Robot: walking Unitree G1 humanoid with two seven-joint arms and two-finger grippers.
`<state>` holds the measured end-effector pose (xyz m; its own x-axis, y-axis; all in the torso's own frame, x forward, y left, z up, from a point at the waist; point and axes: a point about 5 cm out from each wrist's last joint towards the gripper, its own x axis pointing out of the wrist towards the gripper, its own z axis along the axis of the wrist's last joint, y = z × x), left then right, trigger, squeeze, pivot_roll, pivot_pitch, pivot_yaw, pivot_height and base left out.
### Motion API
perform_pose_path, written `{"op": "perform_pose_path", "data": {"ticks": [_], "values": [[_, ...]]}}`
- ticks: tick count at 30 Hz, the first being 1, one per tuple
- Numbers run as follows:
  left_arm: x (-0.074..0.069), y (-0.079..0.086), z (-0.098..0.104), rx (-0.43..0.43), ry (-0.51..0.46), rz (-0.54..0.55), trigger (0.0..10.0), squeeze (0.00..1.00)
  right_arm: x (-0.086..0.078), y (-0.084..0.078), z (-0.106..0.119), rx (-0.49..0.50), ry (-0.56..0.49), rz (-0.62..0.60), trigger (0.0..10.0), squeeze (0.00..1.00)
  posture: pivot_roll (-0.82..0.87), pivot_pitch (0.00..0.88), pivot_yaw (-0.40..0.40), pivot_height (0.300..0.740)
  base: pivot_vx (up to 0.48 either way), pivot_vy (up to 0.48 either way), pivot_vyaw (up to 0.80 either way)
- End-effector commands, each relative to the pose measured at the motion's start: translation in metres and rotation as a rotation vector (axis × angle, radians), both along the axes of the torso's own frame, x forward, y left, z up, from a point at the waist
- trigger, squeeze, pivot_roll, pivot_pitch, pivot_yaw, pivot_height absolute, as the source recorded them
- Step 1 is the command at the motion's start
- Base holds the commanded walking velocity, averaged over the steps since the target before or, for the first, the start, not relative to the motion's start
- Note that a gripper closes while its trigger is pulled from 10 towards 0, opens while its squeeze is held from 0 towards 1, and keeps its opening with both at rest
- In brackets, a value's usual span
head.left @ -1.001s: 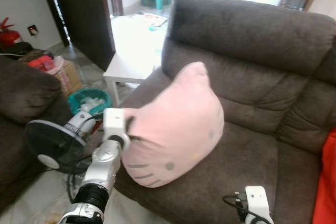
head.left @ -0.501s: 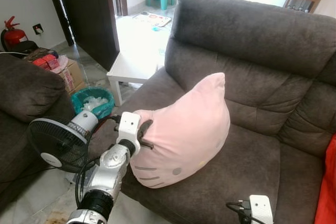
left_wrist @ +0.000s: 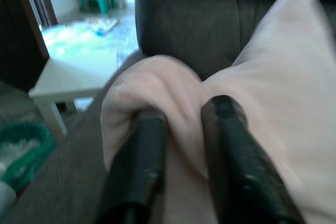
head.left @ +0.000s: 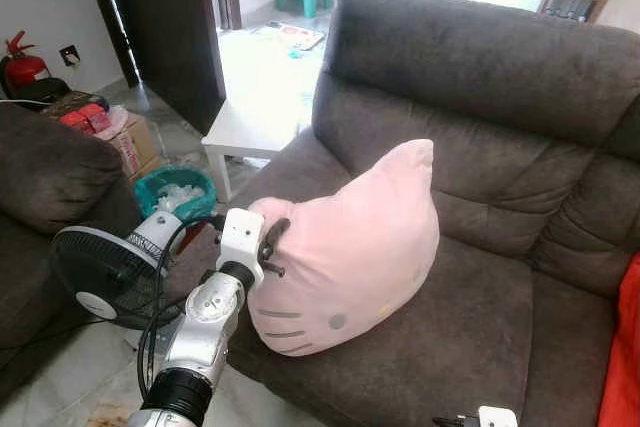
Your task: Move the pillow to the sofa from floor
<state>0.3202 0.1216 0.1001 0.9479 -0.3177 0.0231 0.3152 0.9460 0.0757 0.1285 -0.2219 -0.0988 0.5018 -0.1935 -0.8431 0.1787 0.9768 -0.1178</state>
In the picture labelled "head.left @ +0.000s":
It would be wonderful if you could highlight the pink cat face pillow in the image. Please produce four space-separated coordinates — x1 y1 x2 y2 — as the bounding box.
245 139 441 357

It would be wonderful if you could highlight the red pillow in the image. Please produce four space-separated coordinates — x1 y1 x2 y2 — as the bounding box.
598 252 640 427

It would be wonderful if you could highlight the dark brown fabric sofa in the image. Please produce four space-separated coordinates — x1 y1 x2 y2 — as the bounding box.
215 0 640 427

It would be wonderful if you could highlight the white low table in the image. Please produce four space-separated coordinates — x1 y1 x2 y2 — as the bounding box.
201 22 341 203

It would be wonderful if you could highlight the teal waste basket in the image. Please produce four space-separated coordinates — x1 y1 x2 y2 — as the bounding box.
134 165 218 223

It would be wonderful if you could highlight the black electric fan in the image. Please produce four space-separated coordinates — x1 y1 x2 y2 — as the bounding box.
50 209 196 330

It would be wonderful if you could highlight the cardboard box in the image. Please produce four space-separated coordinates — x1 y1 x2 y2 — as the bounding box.
45 92 166 183

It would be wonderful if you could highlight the colourful picture book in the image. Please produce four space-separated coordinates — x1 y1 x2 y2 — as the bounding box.
250 22 326 51

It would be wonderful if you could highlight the dark brown armchair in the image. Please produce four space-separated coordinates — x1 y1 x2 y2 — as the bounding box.
0 102 146 403

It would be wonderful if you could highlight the dark wooden door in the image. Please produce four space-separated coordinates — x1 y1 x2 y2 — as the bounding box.
80 0 229 136

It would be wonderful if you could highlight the black bag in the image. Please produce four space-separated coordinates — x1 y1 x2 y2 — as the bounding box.
10 77 73 110

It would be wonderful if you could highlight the red fire extinguisher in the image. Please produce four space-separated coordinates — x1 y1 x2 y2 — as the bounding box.
0 30 49 93

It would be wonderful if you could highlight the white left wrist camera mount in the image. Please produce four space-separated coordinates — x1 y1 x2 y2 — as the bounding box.
217 208 266 283

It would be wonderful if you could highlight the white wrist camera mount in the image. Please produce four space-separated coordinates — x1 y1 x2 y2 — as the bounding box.
217 208 266 283
478 406 518 427

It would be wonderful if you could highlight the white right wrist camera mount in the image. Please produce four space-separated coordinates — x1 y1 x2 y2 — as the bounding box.
478 406 518 427

